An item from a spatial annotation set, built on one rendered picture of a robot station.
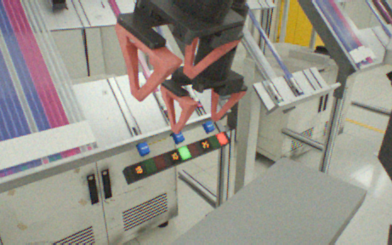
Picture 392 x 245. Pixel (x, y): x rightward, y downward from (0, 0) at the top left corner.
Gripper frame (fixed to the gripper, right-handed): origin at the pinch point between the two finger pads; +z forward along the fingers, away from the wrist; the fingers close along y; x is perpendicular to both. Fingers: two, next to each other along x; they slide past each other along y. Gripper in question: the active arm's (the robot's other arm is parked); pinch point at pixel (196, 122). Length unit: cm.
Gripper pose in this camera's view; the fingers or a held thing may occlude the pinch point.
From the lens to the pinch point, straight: 52.4
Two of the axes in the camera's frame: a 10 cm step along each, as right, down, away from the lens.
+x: 6.8, 5.0, -5.4
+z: -2.3, 8.4, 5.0
